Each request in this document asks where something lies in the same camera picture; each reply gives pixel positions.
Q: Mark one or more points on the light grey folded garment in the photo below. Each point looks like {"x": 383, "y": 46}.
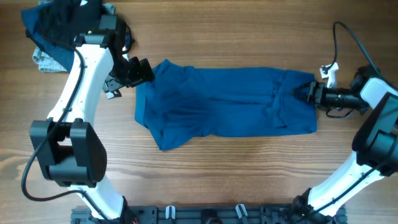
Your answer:
{"x": 45, "y": 62}

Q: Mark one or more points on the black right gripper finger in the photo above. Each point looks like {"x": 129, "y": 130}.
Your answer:
{"x": 301, "y": 96}
{"x": 300, "y": 88}

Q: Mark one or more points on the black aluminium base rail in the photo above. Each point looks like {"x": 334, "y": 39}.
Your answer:
{"x": 265, "y": 214}

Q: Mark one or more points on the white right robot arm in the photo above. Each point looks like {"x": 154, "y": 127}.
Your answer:
{"x": 374, "y": 146}

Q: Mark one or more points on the navy folded garment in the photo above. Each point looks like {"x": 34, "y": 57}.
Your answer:
{"x": 63, "y": 54}

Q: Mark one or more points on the black folded garment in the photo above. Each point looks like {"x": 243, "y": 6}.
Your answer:
{"x": 62, "y": 20}

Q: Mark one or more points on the teal blue polo shirt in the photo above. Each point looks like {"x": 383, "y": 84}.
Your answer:
{"x": 183, "y": 102}

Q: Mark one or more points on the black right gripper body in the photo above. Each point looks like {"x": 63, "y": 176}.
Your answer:
{"x": 333, "y": 98}

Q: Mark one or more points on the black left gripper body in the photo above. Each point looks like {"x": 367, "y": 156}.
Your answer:
{"x": 130, "y": 73}

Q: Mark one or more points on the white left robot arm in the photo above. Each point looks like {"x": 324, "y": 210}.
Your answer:
{"x": 68, "y": 150}

